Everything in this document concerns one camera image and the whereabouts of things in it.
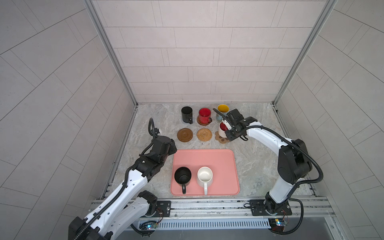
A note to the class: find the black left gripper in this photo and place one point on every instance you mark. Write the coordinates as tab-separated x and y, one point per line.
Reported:
171	146

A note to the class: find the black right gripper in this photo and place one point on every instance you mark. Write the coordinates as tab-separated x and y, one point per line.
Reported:
229	136

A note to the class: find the white mug red inside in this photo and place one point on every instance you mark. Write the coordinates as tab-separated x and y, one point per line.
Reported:
222	130

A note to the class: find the blue mug yellow inside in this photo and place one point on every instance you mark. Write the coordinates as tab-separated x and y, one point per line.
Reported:
222	108

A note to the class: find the cork paw print coaster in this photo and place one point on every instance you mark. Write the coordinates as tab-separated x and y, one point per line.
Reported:
221	139

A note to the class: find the black mug red inside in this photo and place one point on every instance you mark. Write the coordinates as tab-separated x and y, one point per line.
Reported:
204	115

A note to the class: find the black mug front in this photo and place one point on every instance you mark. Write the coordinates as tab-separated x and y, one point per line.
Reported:
183	176

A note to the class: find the woven rattan round coaster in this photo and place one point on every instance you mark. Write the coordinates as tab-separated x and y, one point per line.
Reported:
204	134

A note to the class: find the dark wooden round coaster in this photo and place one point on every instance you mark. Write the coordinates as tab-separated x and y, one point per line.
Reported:
185	135

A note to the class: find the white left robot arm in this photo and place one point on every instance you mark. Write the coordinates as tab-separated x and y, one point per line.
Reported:
128	202

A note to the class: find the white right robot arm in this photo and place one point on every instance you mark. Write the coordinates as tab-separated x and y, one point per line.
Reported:
294	162

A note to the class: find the left circuit board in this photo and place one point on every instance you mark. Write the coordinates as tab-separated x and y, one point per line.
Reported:
149	226

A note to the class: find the circuit board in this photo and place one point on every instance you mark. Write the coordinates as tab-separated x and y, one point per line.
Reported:
278	225
149	226

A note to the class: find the pink tray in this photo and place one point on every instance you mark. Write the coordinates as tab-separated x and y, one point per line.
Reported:
220	161

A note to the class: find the right circuit board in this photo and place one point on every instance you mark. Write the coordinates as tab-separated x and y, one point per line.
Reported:
278	225

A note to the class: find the metal corner profile right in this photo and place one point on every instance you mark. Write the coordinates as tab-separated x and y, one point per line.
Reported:
324	15

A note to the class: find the metal corner profile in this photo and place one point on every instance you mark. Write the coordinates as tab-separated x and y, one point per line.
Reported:
324	15
90	7

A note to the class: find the metal corner profile left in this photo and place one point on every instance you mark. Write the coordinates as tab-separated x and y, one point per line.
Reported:
90	7

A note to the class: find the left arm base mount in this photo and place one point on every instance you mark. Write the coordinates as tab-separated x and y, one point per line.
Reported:
156	208

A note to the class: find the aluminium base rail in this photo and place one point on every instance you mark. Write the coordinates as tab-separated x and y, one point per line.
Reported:
220	214

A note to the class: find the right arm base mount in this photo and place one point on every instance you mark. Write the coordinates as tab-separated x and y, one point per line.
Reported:
268	207

